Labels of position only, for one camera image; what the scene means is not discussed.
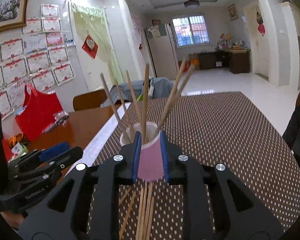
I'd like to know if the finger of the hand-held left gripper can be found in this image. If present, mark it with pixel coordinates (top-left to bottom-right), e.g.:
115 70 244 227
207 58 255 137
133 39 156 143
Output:
14 146 84 183
7 142 70 177

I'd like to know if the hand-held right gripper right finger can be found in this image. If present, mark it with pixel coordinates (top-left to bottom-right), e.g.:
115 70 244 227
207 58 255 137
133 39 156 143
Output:
160 130 285 240

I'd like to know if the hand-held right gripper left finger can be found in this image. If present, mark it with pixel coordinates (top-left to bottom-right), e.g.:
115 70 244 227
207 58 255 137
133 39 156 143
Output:
19 131 143 240

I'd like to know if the pink paper cup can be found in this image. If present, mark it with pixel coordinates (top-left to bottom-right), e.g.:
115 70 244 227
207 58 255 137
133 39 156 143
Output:
120 122 165 182

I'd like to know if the bunch of wooden chopsticks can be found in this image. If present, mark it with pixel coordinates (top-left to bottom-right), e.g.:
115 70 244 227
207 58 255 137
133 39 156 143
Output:
100 57 195 240

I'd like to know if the clear plastic packet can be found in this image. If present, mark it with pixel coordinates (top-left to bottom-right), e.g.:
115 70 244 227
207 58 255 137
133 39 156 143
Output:
52 111 70 128

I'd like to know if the red felt bag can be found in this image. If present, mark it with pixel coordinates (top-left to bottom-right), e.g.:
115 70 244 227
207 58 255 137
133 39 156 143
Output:
15 84 64 143

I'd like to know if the brown polka dot tablecloth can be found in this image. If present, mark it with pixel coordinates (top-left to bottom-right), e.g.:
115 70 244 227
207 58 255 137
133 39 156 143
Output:
86 92 300 240

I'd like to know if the beige refrigerator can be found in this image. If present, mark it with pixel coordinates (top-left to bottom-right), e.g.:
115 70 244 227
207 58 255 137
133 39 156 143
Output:
145 22 180 78

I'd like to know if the red diamond heart decoration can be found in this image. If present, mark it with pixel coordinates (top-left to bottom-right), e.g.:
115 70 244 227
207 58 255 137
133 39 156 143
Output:
82 35 99 59

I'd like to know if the dark wooden desk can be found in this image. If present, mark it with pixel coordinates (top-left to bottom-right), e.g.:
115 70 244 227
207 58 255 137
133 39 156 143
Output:
199 49 251 74

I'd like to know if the pink door curtain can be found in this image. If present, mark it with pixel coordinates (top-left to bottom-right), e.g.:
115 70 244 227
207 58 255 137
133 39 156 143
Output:
131 12 143 52

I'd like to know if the pale green door curtain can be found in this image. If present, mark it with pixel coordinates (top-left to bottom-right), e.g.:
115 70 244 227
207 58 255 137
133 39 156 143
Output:
71 1 124 105

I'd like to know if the barred window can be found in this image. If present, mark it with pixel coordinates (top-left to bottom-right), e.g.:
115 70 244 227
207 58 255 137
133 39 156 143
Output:
172 15 210 47

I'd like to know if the cluster of small toys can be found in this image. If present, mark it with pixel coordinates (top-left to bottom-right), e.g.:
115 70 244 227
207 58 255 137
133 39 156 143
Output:
217 33 245 50

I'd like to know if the white door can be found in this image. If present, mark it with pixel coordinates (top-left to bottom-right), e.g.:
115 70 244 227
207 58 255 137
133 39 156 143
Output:
242 2 269 78

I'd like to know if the framed blossom tree picture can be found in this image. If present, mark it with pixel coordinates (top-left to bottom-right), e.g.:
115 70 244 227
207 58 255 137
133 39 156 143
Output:
0 0 32 35

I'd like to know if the red hanging door ornament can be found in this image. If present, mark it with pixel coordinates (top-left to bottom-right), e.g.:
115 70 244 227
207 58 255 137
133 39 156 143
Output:
256 9 266 35

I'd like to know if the white tall cabinet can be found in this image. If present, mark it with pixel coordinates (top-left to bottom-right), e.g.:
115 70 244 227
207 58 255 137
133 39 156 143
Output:
279 1 300 88

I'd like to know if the wall of award certificates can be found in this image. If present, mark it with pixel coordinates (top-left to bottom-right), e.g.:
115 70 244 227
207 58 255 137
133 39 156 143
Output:
0 4 77 120

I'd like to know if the small framed wall picture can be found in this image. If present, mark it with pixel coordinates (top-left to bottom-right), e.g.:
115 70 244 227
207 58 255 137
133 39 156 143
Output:
227 3 238 21

